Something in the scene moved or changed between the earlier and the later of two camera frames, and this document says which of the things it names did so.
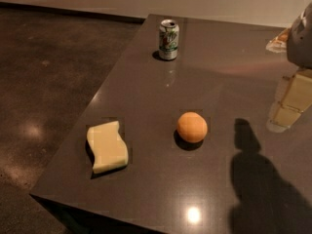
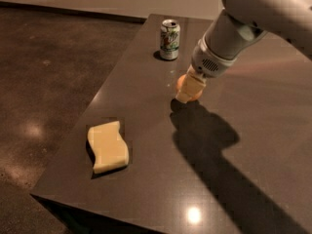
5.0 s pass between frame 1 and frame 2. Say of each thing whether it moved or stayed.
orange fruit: moved
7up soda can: stayed
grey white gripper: moved
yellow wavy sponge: stayed
